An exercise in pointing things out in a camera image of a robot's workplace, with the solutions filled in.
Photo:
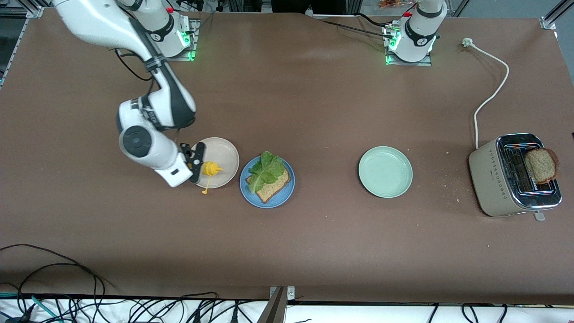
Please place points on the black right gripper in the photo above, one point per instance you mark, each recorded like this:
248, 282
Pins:
185, 147

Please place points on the yellow mustard squeeze bottle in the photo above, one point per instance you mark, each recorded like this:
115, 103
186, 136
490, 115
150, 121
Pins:
210, 169

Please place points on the green lettuce leaf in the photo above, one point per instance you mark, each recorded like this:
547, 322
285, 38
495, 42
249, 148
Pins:
267, 172

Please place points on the brown bread slice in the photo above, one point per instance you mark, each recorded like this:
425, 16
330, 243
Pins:
276, 188
540, 165

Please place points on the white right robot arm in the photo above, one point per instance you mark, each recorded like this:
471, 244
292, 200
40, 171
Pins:
152, 103

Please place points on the beige round plate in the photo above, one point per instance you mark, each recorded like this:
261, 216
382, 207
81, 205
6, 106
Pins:
224, 157

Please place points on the blue round plate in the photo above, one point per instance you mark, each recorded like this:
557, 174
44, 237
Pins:
249, 194

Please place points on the green round plate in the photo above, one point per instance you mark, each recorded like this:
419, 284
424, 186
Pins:
384, 172

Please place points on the grey metal bar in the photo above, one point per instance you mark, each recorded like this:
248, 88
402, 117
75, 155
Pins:
274, 309

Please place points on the orange snack package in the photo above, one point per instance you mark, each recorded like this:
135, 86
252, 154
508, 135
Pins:
391, 4

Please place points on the beige metal toaster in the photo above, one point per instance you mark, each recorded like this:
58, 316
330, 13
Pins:
491, 179

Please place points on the silver metal bracket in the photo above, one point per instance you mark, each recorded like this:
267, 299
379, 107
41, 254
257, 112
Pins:
289, 292

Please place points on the aluminium frame profile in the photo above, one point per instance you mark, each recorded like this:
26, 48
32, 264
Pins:
554, 15
33, 9

